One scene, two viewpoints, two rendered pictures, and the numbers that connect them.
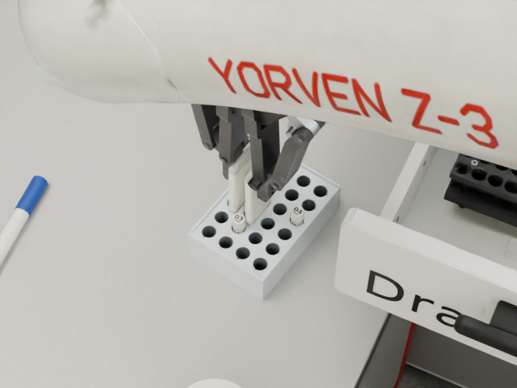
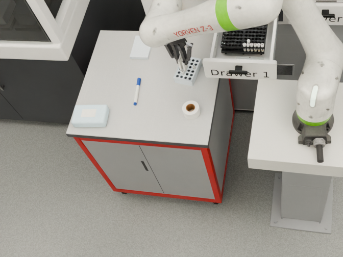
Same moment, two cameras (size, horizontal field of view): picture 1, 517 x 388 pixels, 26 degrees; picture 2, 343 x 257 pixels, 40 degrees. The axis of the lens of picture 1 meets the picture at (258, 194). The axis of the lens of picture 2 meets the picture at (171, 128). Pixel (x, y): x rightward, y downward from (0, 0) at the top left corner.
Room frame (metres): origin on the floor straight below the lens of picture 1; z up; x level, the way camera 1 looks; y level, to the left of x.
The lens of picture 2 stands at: (-0.73, 0.08, 2.41)
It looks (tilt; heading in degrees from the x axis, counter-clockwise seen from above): 58 degrees down; 3
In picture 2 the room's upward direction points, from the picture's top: 20 degrees counter-clockwise
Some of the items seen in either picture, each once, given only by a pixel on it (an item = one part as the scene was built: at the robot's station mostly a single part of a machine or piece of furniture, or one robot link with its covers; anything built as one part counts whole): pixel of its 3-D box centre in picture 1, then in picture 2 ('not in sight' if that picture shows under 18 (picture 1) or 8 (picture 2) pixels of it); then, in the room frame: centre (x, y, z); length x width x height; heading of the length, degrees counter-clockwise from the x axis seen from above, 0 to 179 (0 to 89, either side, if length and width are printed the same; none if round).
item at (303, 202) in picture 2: not in sight; (305, 172); (0.09, -0.38, 0.38); 0.30 x 0.30 x 0.76; 64
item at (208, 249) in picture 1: (265, 220); (188, 70); (0.54, -0.01, 0.78); 0.12 x 0.08 x 0.04; 144
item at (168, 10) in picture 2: not in sight; (167, 9); (0.54, 0.01, 1.17); 0.13 x 0.11 x 0.14; 146
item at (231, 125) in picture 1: (234, 116); (175, 49); (0.55, 0.02, 0.93); 0.04 x 0.01 x 0.11; 144
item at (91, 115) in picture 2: not in sight; (90, 116); (0.47, 0.45, 0.78); 0.15 x 0.10 x 0.04; 69
